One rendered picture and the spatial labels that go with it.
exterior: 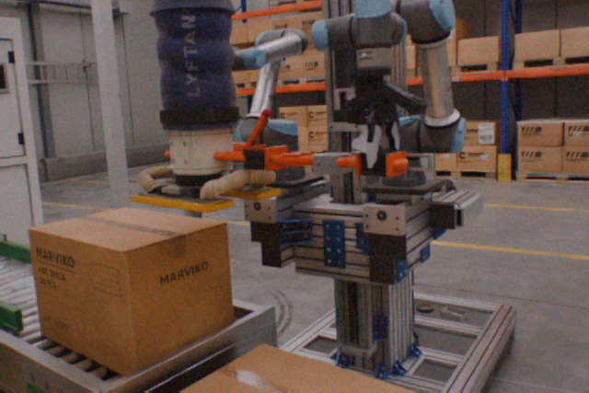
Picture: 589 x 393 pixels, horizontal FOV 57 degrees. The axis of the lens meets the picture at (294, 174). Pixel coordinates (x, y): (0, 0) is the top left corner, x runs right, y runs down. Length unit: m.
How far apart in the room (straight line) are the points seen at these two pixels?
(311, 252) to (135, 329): 0.73
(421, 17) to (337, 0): 0.61
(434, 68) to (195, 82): 0.71
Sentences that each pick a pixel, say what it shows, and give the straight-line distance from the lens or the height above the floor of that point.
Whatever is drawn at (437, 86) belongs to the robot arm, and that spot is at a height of 1.37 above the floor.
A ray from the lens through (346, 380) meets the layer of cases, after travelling 1.66.
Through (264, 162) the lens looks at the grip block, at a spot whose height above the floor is 1.19.
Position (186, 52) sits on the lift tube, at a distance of 1.49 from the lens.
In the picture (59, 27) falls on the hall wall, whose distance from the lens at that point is 12.29.
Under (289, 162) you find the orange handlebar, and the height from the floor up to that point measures 1.19.
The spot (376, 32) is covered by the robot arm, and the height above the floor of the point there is 1.48.
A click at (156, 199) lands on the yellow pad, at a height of 1.09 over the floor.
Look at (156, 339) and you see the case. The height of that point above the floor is 0.66.
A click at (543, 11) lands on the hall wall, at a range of 9.82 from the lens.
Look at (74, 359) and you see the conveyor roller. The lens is 2.02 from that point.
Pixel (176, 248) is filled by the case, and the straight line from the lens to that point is 1.72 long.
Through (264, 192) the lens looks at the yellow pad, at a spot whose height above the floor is 1.09.
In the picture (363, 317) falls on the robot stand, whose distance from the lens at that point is 2.19.
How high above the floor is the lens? 1.35
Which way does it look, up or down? 8 degrees down
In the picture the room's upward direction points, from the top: 3 degrees counter-clockwise
